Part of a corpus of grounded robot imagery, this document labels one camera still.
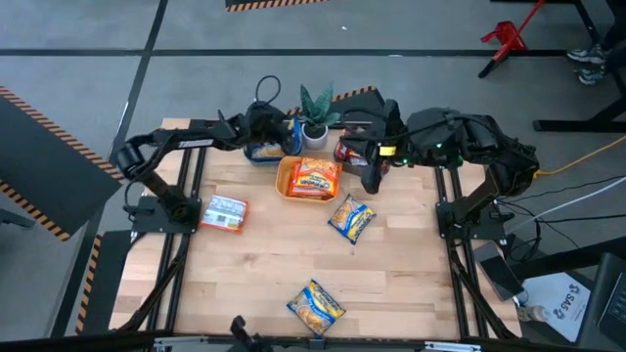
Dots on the teal plastic bin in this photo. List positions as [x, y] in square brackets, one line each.
[298, 154]

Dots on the black desk beam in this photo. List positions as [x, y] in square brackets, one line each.
[562, 259]

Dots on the black bracket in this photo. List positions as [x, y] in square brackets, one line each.
[240, 328]

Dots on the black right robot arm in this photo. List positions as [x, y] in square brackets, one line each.
[508, 161]

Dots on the white printed paper sheet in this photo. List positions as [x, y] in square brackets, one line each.
[557, 298]

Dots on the black laptop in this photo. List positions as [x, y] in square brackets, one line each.
[606, 303]

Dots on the person's leg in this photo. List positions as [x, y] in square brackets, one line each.
[617, 29]

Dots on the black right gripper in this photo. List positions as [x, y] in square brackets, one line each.
[391, 137]

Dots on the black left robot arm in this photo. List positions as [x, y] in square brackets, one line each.
[220, 134]

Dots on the snake plant in white pot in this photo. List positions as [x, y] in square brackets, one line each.
[315, 110]

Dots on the orange Maruchan noodle pack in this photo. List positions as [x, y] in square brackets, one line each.
[318, 178]
[225, 213]
[292, 183]

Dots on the black crossbar with silver brackets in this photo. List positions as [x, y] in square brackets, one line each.
[122, 342]

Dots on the black smartphone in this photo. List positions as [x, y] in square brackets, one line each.
[501, 276]

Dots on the black hazard-striped floor mat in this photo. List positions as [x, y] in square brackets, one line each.
[110, 274]
[359, 102]
[254, 2]
[39, 156]

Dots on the red Maruchan noodle pack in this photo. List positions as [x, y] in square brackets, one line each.
[344, 154]

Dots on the small beige bottle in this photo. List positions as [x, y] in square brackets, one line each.
[535, 313]

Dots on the black desk leg frame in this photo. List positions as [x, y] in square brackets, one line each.
[562, 125]

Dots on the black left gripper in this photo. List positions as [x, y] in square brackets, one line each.
[266, 124]

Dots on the person's patterned shoe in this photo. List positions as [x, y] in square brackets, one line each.
[589, 55]

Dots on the blue Maruchan noodle pack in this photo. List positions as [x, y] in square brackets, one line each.
[266, 150]
[351, 218]
[315, 309]
[296, 132]

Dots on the brown plastic bin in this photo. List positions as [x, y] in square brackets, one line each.
[349, 167]

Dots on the orange plastic bin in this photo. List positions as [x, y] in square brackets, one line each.
[281, 183]

